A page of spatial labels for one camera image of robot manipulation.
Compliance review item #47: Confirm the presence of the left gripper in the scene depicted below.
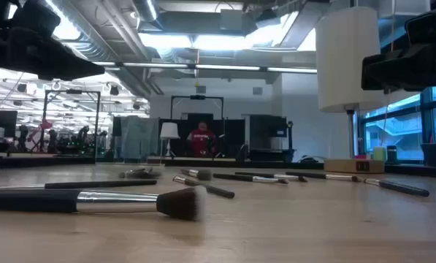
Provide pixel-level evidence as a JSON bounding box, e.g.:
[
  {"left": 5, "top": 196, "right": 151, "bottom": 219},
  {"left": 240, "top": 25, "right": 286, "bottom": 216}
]
[{"left": 0, "top": 27, "right": 106, "bottom": 82}]

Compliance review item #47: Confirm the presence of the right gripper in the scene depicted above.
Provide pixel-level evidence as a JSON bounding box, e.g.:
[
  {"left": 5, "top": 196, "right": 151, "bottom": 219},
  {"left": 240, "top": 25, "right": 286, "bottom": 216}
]
[{"left": 361, "top": 39, "right": 436, "bottom": 92}]

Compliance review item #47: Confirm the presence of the long thin black brush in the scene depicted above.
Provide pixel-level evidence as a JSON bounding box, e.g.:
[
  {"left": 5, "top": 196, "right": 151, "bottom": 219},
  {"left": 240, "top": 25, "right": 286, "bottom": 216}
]
[{"left": 0, "top": 178, "right": 158, "bottom": 191}]

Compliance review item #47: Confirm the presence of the short silver makeup brush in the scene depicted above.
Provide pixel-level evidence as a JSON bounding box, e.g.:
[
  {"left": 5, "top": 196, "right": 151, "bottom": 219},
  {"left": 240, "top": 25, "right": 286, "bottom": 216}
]
[{"left": 118, "top": 167, "right": 149, "bottom": 179}]

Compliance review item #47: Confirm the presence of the fan head makeup brush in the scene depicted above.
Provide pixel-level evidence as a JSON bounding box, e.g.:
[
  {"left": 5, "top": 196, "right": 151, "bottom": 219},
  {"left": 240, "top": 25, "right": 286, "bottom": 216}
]
[{"left": 131, "top": 167, "right": 163, "bottom": 180}]

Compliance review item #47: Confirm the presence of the thick black kabuki brush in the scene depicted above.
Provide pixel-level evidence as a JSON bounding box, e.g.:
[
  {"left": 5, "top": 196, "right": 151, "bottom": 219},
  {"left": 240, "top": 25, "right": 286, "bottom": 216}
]
[{"left": 0, "top": 185, "right": 208, "bottom": 223}]

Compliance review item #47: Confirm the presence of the grey fluffy makeup brush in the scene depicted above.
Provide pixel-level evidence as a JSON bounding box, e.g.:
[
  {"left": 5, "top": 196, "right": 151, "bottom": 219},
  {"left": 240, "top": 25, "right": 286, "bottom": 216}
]
[{"left": 180, "top": 168, "right": 214, "bottom": 182}]

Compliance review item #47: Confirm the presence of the white cylindrical cup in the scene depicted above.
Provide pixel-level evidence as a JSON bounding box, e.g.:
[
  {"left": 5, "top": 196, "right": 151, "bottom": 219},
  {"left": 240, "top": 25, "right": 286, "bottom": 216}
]
[{"left": 315, "top": 6, "right": 386, "bottom": 175}]

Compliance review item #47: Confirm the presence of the dark tumbler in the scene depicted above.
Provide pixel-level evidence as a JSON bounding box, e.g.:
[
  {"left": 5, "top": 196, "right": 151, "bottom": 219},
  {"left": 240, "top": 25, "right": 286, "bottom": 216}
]
[{"left": 386, "top": 145, "right": 399, "bottom": 165}]

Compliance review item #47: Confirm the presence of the green cup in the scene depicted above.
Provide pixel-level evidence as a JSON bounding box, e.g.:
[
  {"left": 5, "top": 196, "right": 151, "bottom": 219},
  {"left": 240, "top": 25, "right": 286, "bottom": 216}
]
[{"left": 372, "top": 145, "right": 387, "bottom": 162}]

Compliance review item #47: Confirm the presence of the white ceiling light strip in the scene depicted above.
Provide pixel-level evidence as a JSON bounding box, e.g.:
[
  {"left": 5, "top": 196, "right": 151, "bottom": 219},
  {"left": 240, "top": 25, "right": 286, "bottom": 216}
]
[
  {"left": 121, "top": 61, "right": 190, "bottom": 69},
  {"left": 194, "top": 64, "right": 261, "bottom": 72},
  {"left": 266, "top": 66, "right": 318, "bottom": 75}
]

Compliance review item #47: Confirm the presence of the black monitor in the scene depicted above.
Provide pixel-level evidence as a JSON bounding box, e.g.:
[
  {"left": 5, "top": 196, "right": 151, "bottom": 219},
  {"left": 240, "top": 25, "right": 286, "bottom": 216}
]
[{"left": 0, "top": 110, "right": 19, "bottom": 140}]

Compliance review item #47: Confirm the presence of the clear acrylic brush holder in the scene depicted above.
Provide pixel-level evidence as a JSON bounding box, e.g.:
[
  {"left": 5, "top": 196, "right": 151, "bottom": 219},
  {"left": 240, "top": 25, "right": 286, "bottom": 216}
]
[{"left": 99, "top": 137, "right": 167, "bottom": 169}]

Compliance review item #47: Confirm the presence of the small white table lamp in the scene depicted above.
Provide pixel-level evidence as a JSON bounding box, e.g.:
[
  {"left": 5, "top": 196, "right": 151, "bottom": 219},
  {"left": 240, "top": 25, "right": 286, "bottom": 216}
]
[{"left": 159, "top": 121, "right": 181, "bottom": 159}]

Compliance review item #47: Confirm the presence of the black cabinet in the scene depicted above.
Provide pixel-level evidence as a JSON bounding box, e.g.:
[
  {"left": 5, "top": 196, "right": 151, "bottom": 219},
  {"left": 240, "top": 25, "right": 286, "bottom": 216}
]
[{"left": 243, "top": 114, "right": 296, "bottom": 162}]

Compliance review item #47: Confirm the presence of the person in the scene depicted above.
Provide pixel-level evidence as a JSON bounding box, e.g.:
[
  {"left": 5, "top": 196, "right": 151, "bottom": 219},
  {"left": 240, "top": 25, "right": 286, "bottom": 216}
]
[{"left": 186, "top": 121, "right": 218, "bottom": 159}]

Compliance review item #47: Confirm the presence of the black gantry frame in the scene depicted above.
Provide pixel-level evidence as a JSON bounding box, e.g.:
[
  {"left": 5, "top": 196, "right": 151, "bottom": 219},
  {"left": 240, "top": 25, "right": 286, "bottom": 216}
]
[
  {"left": 41, "top": 88, "right": 102, "bottom": 164},
  {"left": 169, "top": 94, "right": 225, "bottom": 121}
]

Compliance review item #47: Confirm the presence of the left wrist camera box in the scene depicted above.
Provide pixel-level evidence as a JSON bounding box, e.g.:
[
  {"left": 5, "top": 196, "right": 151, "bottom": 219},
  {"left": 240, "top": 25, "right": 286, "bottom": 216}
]
[{"left": 9, "top": 0, "right": 62, "bottom": 39}]

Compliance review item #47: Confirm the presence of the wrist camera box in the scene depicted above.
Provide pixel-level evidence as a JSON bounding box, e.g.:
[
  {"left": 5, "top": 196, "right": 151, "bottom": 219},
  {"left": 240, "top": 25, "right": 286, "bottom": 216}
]
[
  {"left": 404, "top": 5, "right": 436, "bottom": 47},
  {"left": 9, "top": 0, "right": 62, "bottom": 39}
]

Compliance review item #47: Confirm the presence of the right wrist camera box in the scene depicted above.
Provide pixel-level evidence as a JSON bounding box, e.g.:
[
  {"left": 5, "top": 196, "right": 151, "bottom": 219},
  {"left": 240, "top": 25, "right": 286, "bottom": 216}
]
[{"left": 404, "top": 5, "right": 436, "bottom": 47}]

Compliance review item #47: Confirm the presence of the black aluminium table frame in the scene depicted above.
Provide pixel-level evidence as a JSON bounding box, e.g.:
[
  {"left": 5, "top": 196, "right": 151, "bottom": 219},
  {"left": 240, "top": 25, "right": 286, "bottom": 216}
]
[{"left": 0, "top": 155, "right": 436, "bottom": 180}]

